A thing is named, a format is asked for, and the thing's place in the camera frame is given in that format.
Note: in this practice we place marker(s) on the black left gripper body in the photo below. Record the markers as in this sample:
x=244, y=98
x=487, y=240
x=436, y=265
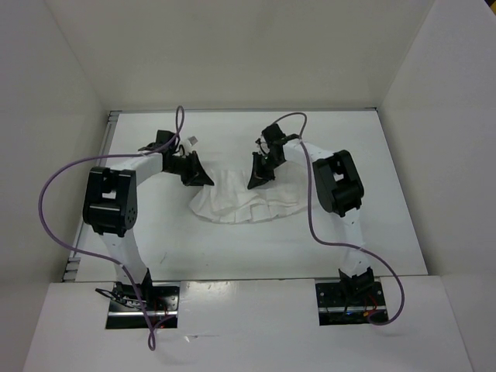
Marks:
x=178, y=164

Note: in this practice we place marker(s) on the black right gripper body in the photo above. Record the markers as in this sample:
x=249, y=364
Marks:
x=272, y=163

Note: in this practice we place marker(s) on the white pleated skirt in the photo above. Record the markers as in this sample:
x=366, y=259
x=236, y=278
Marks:
x=229, y=201

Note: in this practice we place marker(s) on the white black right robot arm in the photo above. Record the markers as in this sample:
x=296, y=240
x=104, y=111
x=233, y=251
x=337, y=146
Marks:
x=336, y=185

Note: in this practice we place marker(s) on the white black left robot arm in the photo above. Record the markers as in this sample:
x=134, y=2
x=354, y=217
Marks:
x=111, y=210

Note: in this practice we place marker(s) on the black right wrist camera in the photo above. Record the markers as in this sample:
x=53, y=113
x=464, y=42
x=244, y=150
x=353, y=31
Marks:
x=272, y=134

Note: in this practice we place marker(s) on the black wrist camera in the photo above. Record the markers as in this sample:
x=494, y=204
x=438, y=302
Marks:
x=272, y=134
x=165, y=140

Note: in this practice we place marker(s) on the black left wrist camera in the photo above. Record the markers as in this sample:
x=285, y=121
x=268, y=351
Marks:
x=165, y=140

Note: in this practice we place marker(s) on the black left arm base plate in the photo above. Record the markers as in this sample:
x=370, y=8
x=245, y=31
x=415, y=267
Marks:
x=124, y=311

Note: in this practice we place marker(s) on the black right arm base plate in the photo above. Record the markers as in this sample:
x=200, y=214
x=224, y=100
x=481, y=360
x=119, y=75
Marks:
x=335, y=309

